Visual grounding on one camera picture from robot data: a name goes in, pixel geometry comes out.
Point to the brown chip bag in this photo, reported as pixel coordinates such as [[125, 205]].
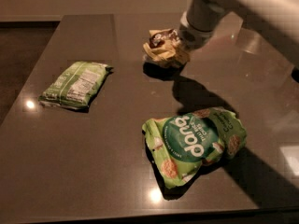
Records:
[[164, 49]]

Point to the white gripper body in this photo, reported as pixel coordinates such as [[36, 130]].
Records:
[[195, 37]]

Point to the light green snack bag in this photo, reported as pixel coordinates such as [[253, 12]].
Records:
[[76, 86]]

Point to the green rice chip bag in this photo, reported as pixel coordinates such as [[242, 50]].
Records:
[[182, 145]]

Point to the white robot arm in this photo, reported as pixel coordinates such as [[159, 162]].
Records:
[[277, 21]]

